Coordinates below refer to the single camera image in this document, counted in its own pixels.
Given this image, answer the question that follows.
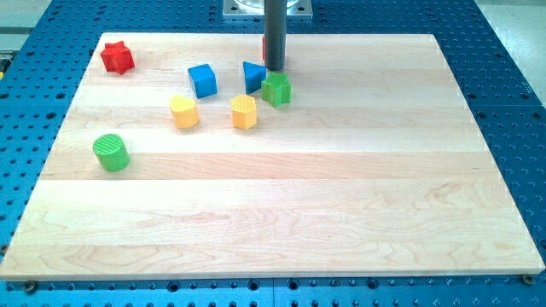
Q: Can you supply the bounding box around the green star block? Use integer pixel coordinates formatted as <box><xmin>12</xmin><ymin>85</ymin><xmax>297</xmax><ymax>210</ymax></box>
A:
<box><xmin>261</xmin><ymin>72</ymin><xmax>292</xmax><ymax>107</ymax></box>

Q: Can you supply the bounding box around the light wooden board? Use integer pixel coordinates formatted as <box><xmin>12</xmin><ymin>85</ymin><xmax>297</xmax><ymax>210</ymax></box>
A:
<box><xmin>1</xmin><ymin>32</ymin><xmax>544</xmax><ymax>281</ymax></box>

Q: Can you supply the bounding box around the red star block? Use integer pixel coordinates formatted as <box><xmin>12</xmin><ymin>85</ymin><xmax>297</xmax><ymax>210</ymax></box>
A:
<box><xmin>101</xmin><ymin>41</ymin><xmax>135</xmax><ymax>75</ymax></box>

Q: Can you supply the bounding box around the yellow hexagon block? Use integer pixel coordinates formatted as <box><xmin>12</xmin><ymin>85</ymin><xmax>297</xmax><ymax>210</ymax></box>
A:
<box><xmin>230</xmin><ymin>95</ymin><xmax>258</xmax><ymax>130</ymax></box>

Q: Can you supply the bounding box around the blue triangle block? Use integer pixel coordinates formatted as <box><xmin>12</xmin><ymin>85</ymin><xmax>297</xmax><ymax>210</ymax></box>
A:
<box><xmin>243</xmin><ymin>61</ymin><xmax>267</xmax><ymax>95</ymax></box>

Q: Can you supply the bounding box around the yellow heart block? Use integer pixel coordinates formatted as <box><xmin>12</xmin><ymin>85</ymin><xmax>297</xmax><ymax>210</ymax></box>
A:
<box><xmin>170</xmin><ymin>96</ymin><xmax>199</xmax><ymax>129</ymax></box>

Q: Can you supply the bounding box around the blue cube block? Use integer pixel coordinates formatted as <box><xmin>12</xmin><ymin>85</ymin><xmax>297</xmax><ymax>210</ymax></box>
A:
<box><xmin>188</xmin><ymin>64</ymin><xmax>218</xmax><ymax>98</ymax></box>

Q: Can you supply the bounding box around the red block behind rod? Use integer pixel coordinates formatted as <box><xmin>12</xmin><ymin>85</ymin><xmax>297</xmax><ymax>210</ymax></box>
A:
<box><xmin>261</xmin><ymin>35</ymin><xmax>266</xmax><ymax>62</ymax></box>

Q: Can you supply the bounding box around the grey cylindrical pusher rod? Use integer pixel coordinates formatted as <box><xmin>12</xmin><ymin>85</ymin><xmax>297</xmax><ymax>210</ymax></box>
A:
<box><xmin>264</xmin><ymin>0</ymin><xmax>288</xmax><ymax>71</ymax></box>

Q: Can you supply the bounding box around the green cylinder block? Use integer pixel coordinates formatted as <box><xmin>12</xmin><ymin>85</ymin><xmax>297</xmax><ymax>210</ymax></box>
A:
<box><xmin>93</xmin><ymin>134</ymin><xmax>131</xmax><ymax>172</ymax></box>

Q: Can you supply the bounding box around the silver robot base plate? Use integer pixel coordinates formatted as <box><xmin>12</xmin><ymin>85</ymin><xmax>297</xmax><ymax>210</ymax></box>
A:
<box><xmin>222</xmin><ymin>0</ymin><xmax>313</xmax><ymax>20</ymax></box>

